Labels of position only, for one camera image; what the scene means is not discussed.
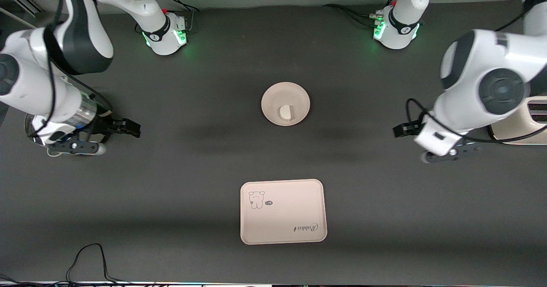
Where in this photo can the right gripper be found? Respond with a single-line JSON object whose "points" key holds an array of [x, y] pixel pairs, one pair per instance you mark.
{"points": [[107, 124]]}

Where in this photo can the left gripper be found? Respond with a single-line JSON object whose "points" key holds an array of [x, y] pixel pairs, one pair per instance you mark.
{"points": [[411, 128]]}

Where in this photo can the white steamed bun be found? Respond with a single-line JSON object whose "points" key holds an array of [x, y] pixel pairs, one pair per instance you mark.
{"points": [[285, 112]]}

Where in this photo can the round cream plate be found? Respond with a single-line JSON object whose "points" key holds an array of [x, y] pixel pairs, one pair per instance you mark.
{"points": [[273, 95]]}

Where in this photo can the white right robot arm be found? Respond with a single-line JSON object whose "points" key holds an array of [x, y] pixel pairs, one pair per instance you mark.
{"points": [[25, 77]]}

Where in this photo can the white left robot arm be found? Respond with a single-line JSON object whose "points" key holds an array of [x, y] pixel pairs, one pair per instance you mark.
{"points": [[491, 73]]}

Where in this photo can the cream rectangular rabbit tray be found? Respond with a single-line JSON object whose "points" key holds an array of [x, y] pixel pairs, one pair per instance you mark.
{"points": [[283, 218]]}

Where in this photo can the glass pot lid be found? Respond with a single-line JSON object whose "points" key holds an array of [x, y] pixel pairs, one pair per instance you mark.
{"points": [[30, 131]]}

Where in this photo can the cream white toaster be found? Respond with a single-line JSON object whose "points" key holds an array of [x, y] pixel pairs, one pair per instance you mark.
{"points": [[521, 131]]}

